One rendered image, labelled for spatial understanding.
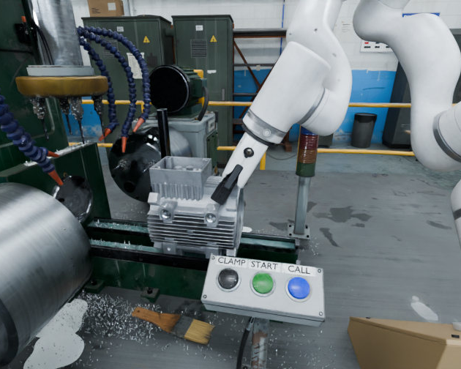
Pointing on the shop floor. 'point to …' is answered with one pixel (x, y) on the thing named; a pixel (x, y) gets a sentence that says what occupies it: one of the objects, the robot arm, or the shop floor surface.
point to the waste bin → (363, 129)
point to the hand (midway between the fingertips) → (221, 193)
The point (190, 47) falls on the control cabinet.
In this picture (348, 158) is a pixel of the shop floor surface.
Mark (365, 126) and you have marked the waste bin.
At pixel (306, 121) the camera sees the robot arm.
